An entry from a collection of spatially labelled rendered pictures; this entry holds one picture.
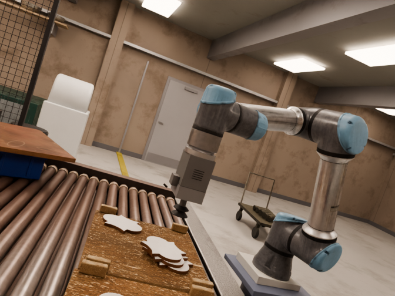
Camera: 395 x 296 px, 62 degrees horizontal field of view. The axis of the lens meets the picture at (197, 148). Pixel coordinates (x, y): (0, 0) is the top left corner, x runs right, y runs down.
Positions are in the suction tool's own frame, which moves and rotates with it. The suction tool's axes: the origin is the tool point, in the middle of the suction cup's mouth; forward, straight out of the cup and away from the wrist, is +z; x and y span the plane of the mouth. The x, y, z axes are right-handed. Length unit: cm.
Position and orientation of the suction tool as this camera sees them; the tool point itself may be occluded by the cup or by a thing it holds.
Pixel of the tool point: (178, 214)
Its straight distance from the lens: 80.6
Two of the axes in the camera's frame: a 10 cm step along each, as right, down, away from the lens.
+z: -3.2, 9.4, 0.8
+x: 9.2, 2.9, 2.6
